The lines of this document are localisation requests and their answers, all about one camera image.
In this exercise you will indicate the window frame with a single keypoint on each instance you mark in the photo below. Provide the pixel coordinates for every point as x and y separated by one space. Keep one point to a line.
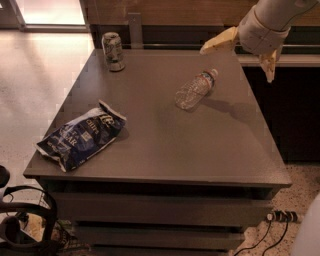
43 15

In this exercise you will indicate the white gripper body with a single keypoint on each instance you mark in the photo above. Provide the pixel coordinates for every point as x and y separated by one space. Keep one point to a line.
260 36

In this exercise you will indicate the grey drawer cabinet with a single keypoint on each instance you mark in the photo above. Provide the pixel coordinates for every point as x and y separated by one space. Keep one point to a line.
174 182

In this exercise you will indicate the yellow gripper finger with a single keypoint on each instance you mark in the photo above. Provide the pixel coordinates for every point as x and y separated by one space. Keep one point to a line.
268 63
226 40

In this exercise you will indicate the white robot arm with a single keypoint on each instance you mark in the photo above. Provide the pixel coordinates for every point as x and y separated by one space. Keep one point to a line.
279 15

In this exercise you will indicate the clear plastic water bottle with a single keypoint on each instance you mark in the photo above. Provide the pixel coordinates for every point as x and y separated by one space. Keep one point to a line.
191 93

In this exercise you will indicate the blue chips bag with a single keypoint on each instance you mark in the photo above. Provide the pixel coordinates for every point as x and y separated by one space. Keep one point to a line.
76 141

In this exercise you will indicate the silver beverage can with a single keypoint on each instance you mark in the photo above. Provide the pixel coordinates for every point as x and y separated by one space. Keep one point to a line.
113 52

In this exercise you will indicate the horizontal metal rail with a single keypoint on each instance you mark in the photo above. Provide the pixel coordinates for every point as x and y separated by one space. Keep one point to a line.
127 45

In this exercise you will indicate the left metal rail bracket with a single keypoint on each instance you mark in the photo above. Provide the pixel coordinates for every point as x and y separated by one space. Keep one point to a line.
135 30

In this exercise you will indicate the white power strip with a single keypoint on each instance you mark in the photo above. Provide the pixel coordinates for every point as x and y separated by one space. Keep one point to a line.
284 216

